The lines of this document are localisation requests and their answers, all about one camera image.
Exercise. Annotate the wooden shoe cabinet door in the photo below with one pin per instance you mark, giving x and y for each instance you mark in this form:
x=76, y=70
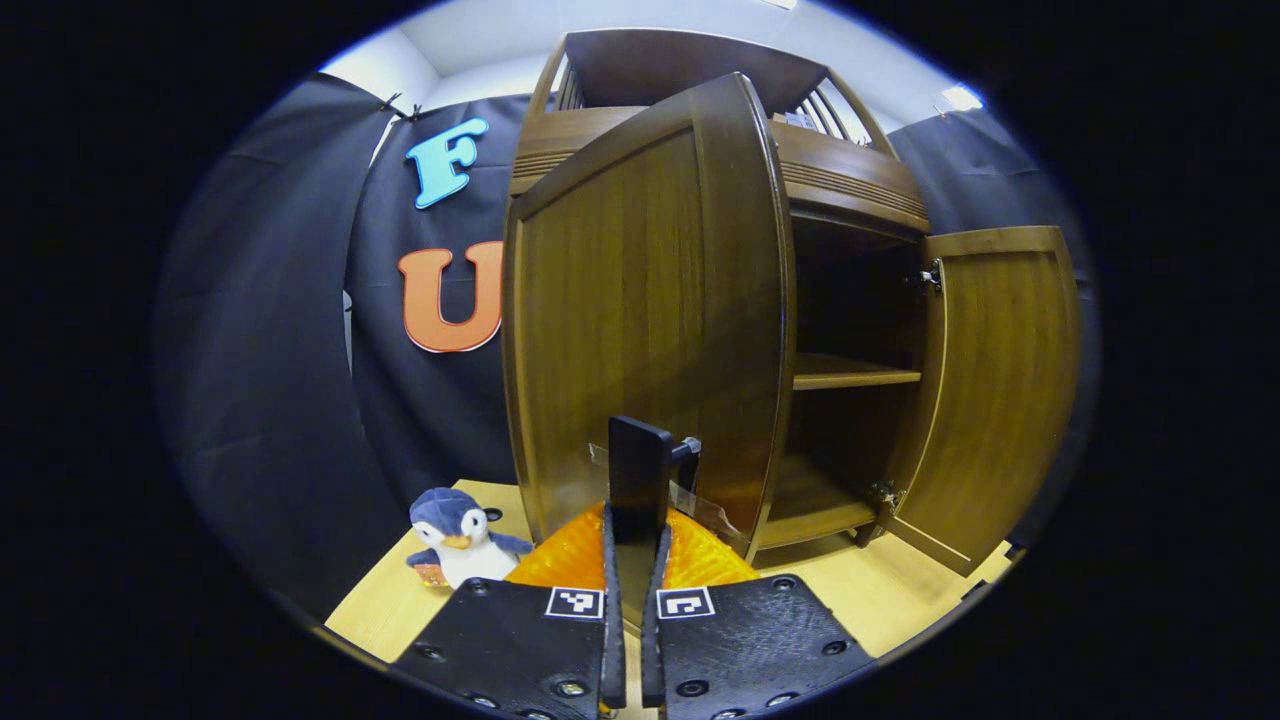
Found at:
x=620, y=300
x=1000, y=380

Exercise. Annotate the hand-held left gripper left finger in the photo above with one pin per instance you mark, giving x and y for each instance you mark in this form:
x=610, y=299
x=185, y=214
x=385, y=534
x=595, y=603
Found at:
x=612, y=640

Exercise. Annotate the penguin plush toy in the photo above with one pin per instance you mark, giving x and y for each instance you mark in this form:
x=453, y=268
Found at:
x=462, y=545

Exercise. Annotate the small ceiling light panel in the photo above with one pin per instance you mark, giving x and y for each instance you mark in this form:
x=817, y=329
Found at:
x=961, y=97

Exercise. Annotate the wooden double-door shoe cabinet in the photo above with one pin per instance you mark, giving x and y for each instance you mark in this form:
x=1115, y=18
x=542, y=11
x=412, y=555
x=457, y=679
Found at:
x=850, y=375

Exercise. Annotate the black backdrop cloth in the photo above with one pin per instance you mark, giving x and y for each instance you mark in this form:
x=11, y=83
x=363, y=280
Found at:
x=270, y=400

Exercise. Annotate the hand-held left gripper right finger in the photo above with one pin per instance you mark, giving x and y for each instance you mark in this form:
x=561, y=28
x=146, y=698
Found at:
x=652, y=650

